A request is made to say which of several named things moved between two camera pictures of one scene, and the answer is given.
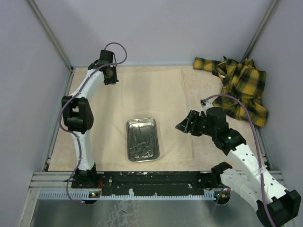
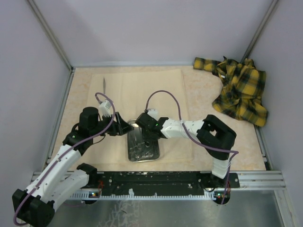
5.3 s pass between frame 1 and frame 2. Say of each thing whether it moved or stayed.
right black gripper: moved
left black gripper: moved
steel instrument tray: stayed
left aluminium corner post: stayed
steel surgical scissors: moved
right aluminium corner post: stayed
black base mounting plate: stayed
